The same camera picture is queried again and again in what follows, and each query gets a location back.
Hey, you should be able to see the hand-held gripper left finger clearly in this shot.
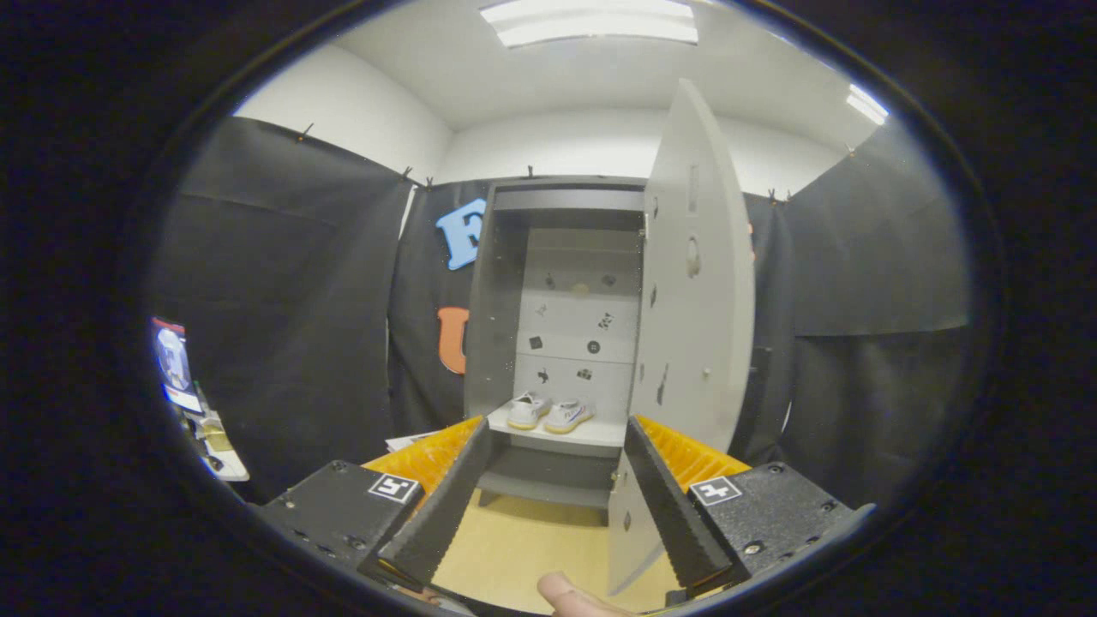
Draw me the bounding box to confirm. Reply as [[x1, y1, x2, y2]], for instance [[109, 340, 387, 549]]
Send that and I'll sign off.
[[257, 416, 495, 592]]

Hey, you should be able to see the black backdrop cloth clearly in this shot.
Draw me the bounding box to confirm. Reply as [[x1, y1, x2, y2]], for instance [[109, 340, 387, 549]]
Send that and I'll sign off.
[[150, 116, 974, 508]]

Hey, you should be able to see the white canvas shoe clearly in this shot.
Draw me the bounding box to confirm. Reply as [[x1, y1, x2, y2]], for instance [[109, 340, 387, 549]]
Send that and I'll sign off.
[[506, 392, 552, 431], [543, 398, 596, 435]]

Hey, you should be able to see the large ceiling light panel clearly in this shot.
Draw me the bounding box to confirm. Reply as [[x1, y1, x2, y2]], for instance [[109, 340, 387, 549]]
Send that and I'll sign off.
[[480, 0, 699, 48]]

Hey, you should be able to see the light grey shoe cabinet door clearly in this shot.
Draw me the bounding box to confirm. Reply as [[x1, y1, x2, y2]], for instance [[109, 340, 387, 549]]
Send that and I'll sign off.
[[607, 79, 758, 597]]

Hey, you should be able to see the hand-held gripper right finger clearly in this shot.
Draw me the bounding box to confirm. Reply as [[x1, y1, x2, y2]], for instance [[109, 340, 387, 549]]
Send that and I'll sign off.
[[622, 414, 859, 594]]

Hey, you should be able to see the grey shoe cabinet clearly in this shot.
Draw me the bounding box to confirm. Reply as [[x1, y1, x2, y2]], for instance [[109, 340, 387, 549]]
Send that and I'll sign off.
[[463, 176, 649, 512]]

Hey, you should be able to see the small ceiling light panel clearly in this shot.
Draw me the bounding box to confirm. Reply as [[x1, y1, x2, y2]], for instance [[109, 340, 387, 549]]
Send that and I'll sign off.
[[847, 83, 890, 127]]

